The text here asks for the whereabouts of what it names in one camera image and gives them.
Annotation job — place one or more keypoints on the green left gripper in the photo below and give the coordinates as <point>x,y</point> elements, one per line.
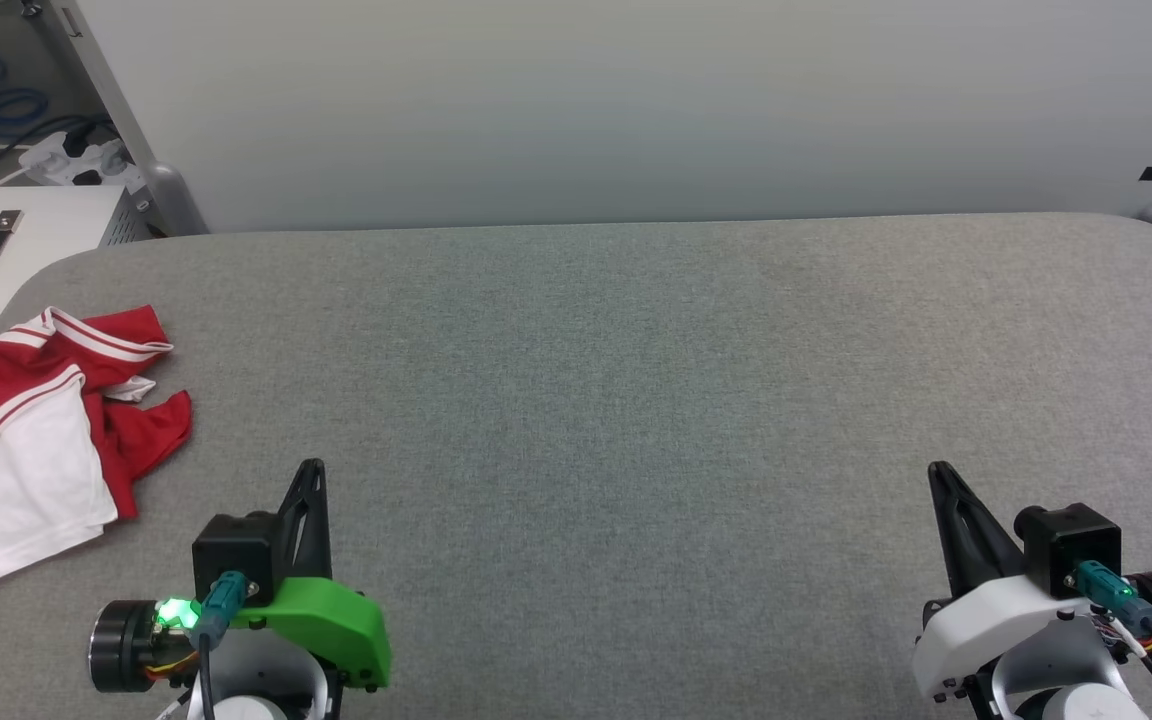
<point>336,625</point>

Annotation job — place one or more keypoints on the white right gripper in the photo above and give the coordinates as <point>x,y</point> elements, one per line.
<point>986,630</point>

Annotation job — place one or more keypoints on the red and white basketball jersey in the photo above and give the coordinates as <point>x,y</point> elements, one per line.
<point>36,450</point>

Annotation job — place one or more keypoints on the white equipment box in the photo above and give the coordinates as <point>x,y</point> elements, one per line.
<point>46,225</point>

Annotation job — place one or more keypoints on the white power strip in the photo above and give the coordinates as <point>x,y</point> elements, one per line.
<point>76,160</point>

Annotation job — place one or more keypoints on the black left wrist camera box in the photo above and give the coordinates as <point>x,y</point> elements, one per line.
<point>236,550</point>

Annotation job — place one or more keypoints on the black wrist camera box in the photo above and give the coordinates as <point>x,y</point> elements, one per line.
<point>1071,540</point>
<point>236,550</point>

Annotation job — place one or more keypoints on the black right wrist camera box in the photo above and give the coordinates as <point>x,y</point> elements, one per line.
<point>1071,540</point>

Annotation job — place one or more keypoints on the teal left camera connector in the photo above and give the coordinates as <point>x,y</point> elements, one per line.
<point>221,600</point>

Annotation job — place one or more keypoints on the teal camera connector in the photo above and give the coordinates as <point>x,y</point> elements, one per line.
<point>1106,582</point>
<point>221,600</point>

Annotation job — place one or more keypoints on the teal right camera connector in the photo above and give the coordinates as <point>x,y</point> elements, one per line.
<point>1106,582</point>

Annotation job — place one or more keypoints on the grey metal partition post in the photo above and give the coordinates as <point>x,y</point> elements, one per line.
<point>126,120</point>

